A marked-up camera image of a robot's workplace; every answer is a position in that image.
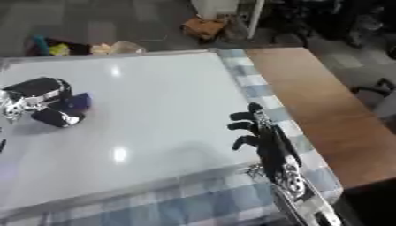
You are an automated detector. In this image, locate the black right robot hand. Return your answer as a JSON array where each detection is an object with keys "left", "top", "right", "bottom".
[{"left": 227, "top": 102, "right": 303, "bottom": 184}]

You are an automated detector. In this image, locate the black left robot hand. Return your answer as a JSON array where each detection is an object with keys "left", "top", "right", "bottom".
[{"left": 1, "top": 77, "right": 87, "bottom": 128}]

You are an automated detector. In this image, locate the purple whiteboard brush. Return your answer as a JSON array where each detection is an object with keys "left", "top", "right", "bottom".
[{"left": 62, "top": 92, "right": 95, "bottom": 111}]

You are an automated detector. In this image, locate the white whiteboard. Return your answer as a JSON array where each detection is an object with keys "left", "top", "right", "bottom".
[{"left": 0, "top": 49, "right": 268, "bottom": 214}]

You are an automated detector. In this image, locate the clear plastic bag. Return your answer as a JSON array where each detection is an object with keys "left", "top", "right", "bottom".
[{"left": 89, "top": 40, "right": 149, "bottom": 56}]

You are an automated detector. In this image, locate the black office chair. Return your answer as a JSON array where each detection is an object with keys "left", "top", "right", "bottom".
[{"left": 349, "top": 77, "right": 396, "bottom": 101}]

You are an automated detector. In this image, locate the white bin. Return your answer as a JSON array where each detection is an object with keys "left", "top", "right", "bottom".
[{"left": 190, "top": 0, "right": 241, "bottom": 19}]

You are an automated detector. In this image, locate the white post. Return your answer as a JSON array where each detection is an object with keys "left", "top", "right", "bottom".
[{"left": 246, "top": 0, "right": 266, "bottom": 40}]

